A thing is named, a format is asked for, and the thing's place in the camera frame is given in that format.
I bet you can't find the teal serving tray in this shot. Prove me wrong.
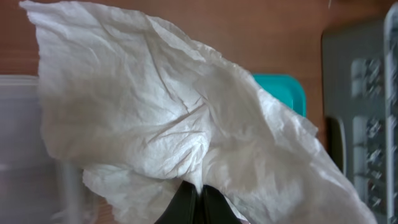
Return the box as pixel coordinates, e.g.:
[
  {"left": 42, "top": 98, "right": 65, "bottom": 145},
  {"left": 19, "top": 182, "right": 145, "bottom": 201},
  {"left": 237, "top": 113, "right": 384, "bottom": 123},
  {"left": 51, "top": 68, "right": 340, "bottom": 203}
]
[{"left": 253, "top": 73, "right": 307, "bottom": 117}]

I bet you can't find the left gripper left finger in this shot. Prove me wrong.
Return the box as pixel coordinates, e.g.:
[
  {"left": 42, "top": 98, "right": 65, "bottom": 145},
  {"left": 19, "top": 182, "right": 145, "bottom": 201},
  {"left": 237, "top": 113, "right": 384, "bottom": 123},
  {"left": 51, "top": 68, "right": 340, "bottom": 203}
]
[{"left": 155, "top": 181, "right": 198, "bottom": 224}]

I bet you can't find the grey dishwasher rack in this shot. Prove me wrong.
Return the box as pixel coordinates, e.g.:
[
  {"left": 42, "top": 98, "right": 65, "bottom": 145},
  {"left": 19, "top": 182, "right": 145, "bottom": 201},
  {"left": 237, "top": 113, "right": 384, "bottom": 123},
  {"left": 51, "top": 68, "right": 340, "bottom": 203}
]
[{"left": 322, "top": 4, "right": 397, "bottom": 223}]

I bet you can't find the white napkin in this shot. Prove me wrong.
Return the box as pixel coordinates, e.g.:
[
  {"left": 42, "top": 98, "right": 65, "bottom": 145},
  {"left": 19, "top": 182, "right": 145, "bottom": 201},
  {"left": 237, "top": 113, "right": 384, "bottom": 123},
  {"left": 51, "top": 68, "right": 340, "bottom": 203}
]
[{"left": 21, "top": 1, "right": 376, "bottom": 223}]

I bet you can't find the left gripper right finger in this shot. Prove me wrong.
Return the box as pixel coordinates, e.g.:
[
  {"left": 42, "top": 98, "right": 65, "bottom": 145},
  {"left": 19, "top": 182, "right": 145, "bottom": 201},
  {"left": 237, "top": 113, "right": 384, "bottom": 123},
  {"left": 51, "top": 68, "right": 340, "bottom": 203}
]
[{"left": 201, "top": 185, "right": 241, "bottom": 224}]

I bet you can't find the clear plastic waste bin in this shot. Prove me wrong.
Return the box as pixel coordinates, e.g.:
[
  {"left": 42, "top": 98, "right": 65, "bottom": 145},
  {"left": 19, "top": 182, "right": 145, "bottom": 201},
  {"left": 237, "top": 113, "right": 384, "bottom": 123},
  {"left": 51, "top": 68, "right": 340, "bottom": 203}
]
[{"left": 1, "top": 75, "right": 98, "bottom": 224}]

